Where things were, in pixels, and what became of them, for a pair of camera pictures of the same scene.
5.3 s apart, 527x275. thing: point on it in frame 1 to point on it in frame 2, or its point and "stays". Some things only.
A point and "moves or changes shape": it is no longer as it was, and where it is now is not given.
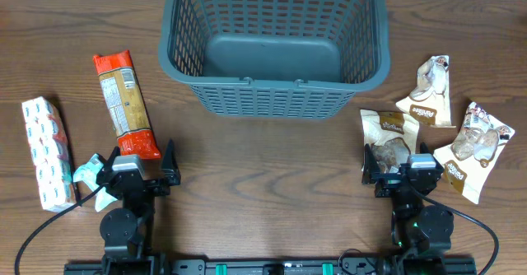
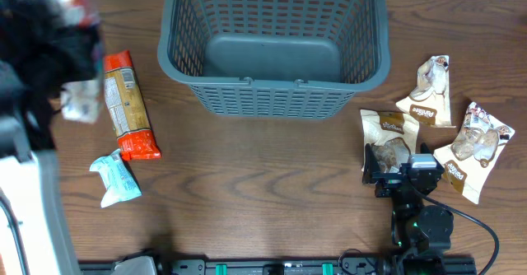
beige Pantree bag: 431,100 stays
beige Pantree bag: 466,162 stays
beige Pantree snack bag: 391,137 stays
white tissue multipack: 52,154 moves or changes shape
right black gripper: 388,181 stays
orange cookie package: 127,104 stays
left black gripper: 169,172 to 72,48
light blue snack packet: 86,174 moves or changes shape
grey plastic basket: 275,48 stays
